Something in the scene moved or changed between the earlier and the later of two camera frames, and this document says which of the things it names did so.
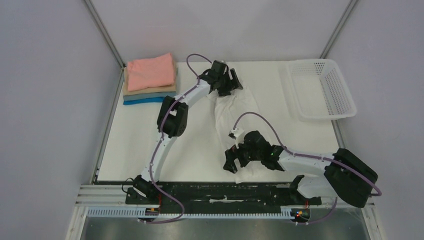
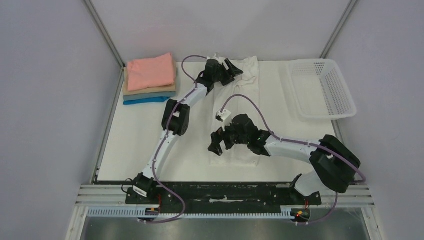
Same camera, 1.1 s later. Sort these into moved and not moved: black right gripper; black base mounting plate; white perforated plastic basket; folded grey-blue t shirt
Moved: black right gripper
Not moved: white perforated plastic basket; folded grey-blue t shirt; black base mounting plate
